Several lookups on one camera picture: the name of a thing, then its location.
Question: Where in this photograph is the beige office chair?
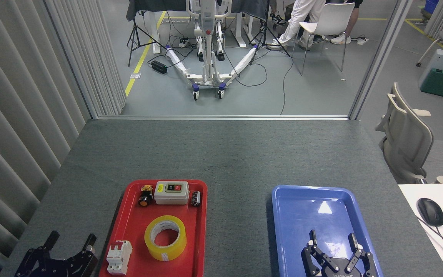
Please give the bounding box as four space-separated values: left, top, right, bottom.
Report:
375 82 434 184

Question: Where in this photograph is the blue plastic tray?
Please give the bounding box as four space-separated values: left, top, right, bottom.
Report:
271 185 384 277

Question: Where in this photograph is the black tripod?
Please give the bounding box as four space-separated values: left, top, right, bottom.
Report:
127 10 166 67
249 0 291 66

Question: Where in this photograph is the black floor cable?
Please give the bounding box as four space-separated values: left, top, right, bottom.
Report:
221 50 295 115

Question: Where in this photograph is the white wheeled stand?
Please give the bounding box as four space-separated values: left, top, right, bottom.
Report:
165 0 260 101

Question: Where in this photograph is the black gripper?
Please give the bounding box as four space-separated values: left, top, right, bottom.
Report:
301 230 376 277
14 231 99 277

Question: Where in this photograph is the black computer mouse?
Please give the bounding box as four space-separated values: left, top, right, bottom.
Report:
417 198 443 227

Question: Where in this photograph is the grey switch box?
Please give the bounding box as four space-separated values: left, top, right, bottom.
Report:
154 181 190 205

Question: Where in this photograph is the red plastic tray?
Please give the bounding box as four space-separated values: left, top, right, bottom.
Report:
99 179 208 277

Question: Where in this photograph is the white plastic chair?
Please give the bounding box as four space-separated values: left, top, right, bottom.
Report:
292 2 356 76

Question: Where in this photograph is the silver frame post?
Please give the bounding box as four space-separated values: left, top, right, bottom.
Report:
348 0 414 120

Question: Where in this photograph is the white circuit breaker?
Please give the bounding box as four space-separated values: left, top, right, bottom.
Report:
107 240 133 275

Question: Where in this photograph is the yellow tape roll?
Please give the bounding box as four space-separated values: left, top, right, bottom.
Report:
144 215 187 262

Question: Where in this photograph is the white desk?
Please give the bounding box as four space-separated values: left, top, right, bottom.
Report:
398 183 443 277

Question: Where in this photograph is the mouse cable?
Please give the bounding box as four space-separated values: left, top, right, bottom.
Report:
416 215 443 262

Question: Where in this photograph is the black orange push button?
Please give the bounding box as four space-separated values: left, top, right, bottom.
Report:
138 185 154 207

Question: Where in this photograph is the blue bin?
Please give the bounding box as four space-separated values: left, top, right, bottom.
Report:
423 0 440 16

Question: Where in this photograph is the black power adapter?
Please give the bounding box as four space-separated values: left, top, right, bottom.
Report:
151 60 168 75

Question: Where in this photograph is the person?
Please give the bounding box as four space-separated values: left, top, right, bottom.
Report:
331 0 363 45
267 0 326 50

